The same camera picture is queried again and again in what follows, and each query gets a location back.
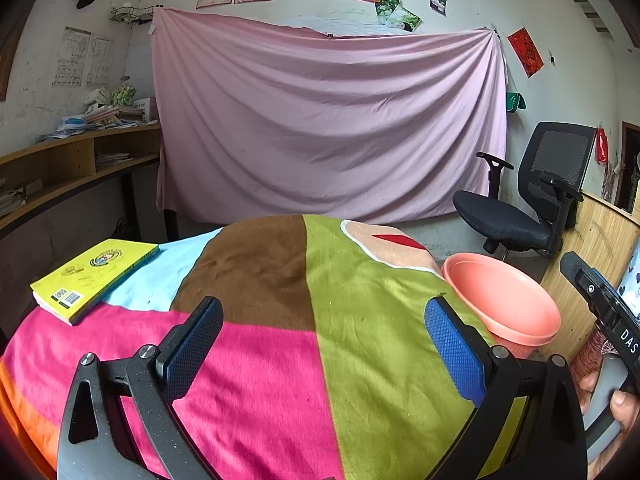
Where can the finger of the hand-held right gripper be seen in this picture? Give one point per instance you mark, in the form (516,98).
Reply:
(580,272)

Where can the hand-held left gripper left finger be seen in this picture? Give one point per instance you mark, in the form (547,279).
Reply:
(192,345)

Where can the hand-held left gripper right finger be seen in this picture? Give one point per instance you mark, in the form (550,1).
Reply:
(455,350)

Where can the salmon plastic bin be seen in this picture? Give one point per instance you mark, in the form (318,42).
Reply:
(500,300)

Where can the person's right hand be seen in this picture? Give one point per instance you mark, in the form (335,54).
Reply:
(627,410)

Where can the colourful patchwork blanket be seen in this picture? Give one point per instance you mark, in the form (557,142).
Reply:
(375,310)

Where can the black office chair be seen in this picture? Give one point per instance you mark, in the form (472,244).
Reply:
(500,220)

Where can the yellow book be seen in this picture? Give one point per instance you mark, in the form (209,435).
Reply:
(95,270)

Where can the red hanging ornament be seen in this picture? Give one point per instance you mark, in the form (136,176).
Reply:
(602,145)

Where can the wooden shelf desk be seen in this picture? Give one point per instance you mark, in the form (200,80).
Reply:
(65,165)

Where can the pile of papers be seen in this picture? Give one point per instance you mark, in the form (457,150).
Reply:
(100,120)

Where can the green patterned bag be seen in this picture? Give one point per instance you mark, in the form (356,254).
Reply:
(123,95)

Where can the pink hanging bed sheet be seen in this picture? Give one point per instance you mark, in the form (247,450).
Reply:
(325,120)

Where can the black and white photo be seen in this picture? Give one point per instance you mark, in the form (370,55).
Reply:
(438,4)

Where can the large green photo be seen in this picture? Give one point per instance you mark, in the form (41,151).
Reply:
(405,19)

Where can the small green photo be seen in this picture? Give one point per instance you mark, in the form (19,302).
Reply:
(386,9)

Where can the wooden wall panel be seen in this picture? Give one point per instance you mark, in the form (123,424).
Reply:
(590,230)

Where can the red paper wall decoration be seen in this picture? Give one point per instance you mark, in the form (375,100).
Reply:
(525,52)

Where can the small wall calendar sheet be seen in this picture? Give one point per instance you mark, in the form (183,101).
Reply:
(100,62)

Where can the large wall calendar sheet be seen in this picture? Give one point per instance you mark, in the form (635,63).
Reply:
(71,57)

